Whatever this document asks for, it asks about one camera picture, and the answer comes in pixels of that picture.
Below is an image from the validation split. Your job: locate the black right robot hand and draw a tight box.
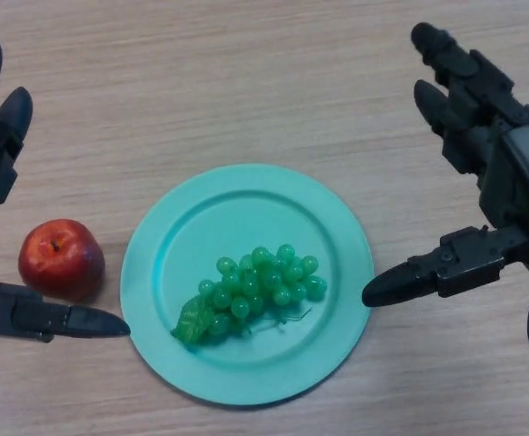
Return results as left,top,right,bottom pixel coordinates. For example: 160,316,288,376
362,21,529,309

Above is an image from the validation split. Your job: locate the green grapes bunch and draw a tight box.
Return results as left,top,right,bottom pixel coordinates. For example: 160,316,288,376
170,243,328,353

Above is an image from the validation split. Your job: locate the teal round plate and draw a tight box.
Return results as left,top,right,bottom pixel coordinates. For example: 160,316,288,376
119,163,375,406

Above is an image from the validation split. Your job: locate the red apple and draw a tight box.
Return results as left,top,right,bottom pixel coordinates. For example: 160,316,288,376
17,218,106,303

